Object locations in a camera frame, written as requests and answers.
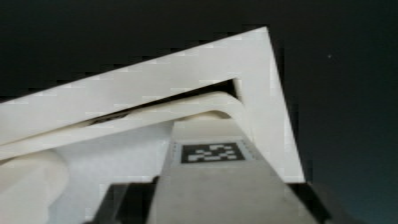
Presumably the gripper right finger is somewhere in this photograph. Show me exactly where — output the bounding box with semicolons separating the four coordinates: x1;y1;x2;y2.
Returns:
288;182;350;224

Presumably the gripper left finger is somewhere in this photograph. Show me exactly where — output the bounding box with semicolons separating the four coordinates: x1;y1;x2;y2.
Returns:
85;178;158;224

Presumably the white desk leg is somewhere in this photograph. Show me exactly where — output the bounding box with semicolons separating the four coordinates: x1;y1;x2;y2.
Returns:
147;119;318;224
0;150;69;224

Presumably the white desk top tray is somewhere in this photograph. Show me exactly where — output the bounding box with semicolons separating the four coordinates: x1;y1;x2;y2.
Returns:
0;92;243;224

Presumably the white front barrier wall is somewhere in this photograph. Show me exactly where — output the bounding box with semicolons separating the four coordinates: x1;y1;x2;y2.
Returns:
0;28;305;183

